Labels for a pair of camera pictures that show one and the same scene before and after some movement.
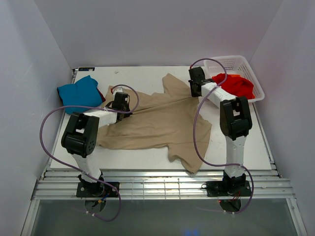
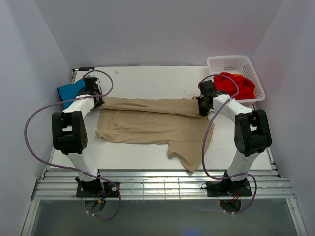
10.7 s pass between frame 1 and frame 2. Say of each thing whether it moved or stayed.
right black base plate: stayed
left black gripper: moved
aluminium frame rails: stayed
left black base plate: stayed
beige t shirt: moved
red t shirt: stayed
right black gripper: moved
